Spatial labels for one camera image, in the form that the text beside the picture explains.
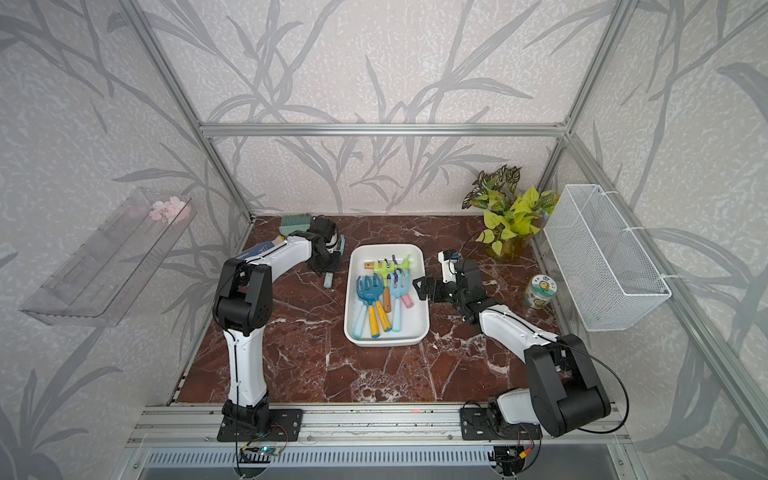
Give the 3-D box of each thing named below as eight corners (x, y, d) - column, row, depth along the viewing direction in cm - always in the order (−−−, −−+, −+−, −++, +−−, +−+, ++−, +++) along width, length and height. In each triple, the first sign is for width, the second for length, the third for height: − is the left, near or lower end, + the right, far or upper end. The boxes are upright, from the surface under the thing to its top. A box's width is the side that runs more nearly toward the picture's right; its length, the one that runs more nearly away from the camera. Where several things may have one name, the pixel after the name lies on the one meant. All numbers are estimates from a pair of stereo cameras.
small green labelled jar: (526, 309, 97) (536, 295, 90) (520, 288, 102) (529, 274, 95) (550, 309, 97) (561, 295, 90) (542, 288, 102) (552, 274, 95)
